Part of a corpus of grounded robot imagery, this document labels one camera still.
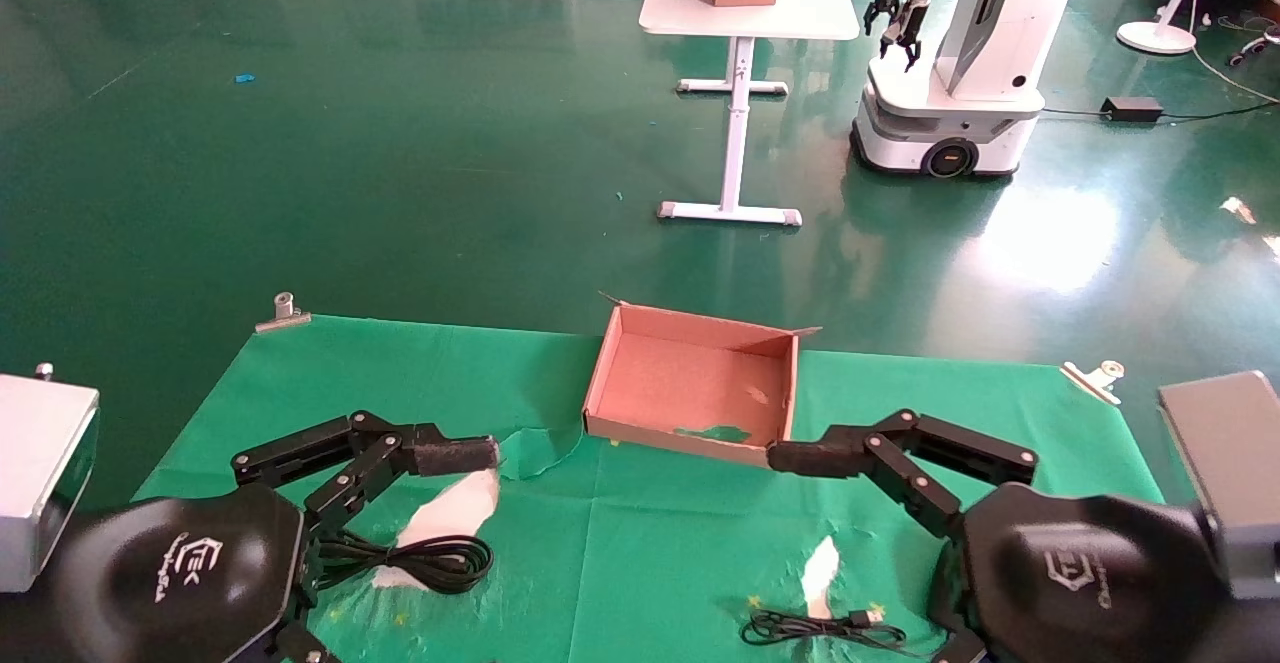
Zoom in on black floor cable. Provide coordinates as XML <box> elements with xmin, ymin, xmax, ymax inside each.
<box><xmin>1040</xmin><ymin>101</ymin><xmax>1280</xmax><ymax>126</ymax></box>

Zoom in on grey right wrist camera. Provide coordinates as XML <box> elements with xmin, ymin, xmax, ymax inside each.
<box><xmin>1158</xmin><ymin>371</ymin><xmax>1280</xmax><ymax>601</ymax></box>

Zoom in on green tablecloth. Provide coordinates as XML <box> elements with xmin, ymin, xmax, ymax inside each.
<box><xmin>130</xmin><ymin>315</ymin><xmax>1169</xmax><ymax>663</ymax></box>

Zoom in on black power adapter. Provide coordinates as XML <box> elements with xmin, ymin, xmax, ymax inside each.
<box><xmin>1101</xmin><ymin>96</ymin><xmax>1165</xmax><ymax>125</ymax></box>

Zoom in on white wheeled robot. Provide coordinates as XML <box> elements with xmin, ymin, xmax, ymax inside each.
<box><xmin>850</xmin><ymin>0</ymin><xmax>1091</xmax><ymax>180</ymax></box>

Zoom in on black chair caster base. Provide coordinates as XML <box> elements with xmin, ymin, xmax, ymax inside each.
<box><xmin>1228</xmin><ymin>25</ymin><xmax>1280</xmax><ymax>69</ymax></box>

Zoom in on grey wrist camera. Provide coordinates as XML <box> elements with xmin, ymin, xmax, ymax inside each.
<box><xmin>0</xmin><ymin>363</ymin><xmax>101</xmax><ymax>594</ymax></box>
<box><xmin>1158</xmin><ymin>371</ymin><xmax>1280</xmax><ymax>601</ymax></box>

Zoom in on white floor cable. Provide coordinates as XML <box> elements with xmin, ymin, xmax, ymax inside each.
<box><xmin>1190</xmin><ymin>43</ymin><xmax>1280</xmax><ymax>106</ymax></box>

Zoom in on metal binder clip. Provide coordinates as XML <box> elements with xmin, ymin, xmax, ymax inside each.
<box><xmin>1060</xmin><ymin>360</ymin><xmax>1126</xmax><ymax>406</ymax></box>
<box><xmin>254</xmin><ymin>291</ymin><xmax>312</xmax><ymax>334</ymax></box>

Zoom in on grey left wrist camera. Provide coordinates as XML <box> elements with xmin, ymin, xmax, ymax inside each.
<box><xmin>0</xmin><ymin>363</ymin><xmax>101</xmax><ymax>594</ymax></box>

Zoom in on open brown cardboard box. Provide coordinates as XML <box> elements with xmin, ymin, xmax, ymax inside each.
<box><xmin>582</xmin><ymin>293</ymin><xmax>823</xmax><ymax>471</ymax></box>

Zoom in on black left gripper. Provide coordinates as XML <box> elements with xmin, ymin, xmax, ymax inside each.
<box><xmin>45</xmin><ymin>410</ymin><xmax>501</xmax><ymax>663</ymax></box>

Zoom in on white pedestal table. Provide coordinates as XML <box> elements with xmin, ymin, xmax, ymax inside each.
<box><xmin>639</xmin><ymin>0</ymin><xmax>861</xmax><ymax>228</ymax></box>

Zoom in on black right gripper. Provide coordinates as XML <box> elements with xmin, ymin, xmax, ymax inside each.
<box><xmin>768</xmin><ymin>409</ymin><xmax>1280</xmax><ymax>663</ymax></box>

